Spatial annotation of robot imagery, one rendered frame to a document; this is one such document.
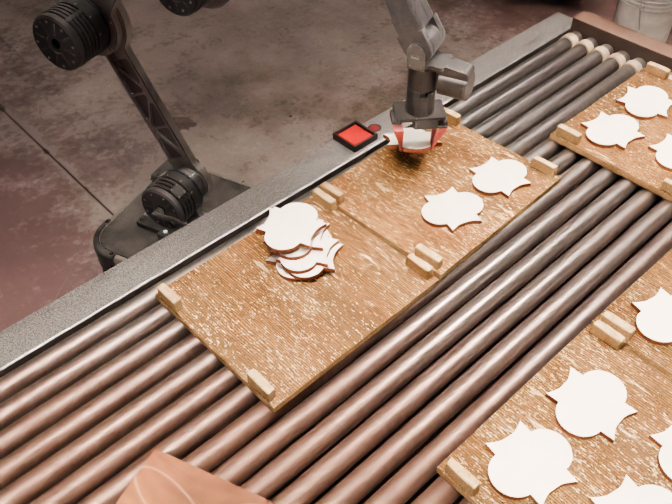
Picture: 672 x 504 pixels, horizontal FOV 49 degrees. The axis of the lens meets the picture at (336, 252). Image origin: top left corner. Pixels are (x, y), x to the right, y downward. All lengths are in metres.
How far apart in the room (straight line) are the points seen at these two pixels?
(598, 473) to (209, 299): 0.73
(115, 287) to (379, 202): 0.56
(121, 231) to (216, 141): 0.88
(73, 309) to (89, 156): 1.97
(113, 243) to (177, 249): 1.07
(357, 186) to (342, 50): 2.37
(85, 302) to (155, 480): 0.50
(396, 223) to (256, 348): 0.41
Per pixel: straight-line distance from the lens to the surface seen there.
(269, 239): 1.39
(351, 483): 1.18
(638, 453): 1.27
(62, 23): 2.31
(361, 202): 1.56
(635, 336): 1.41
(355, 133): 1.76
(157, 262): 1.51
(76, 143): 3.49
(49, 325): 1.46
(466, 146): 1.73
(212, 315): 1.37
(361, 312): 1.35
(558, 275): 1.49
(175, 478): 1.07
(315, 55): 3.89
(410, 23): 1.39
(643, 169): 1.76
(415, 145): 1.58
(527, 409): 1.26
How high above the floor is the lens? 1.97
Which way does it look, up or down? 46 degrees down
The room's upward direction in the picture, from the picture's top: 1 degrees counter-clockwise
